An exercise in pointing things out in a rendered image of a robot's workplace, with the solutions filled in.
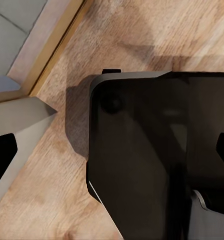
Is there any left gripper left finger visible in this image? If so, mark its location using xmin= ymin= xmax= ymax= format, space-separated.
xmin=0 ymin=133 xmax=18 ymax=180

